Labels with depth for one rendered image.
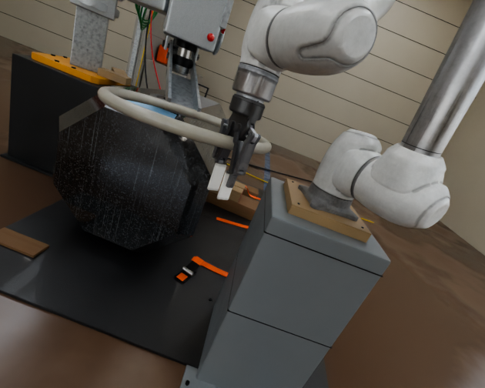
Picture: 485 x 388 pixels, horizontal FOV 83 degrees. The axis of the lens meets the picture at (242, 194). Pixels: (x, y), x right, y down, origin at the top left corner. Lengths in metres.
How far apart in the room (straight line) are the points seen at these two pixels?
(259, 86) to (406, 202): 0.48
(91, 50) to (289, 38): 2.03
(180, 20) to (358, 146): 0.88
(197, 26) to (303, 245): 1.00
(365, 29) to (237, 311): 0.89
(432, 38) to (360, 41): 7.06
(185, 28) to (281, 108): 5.48
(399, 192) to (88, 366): 1.21
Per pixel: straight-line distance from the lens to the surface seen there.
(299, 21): 0.49
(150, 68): 4.82
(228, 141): 0.62
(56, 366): 1.34
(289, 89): 6.71
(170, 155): 1.36
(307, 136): 6.85
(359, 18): 0.46
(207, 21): 1.38
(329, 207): 0.96
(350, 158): 0.92
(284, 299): 1.00
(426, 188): 0.83
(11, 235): 1.83
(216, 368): 1.28
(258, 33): 0.59
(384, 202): 0.84
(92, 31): 2.41
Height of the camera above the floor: 1.13
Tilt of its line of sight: 21 degrees down
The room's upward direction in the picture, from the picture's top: 22 degrees clockwise
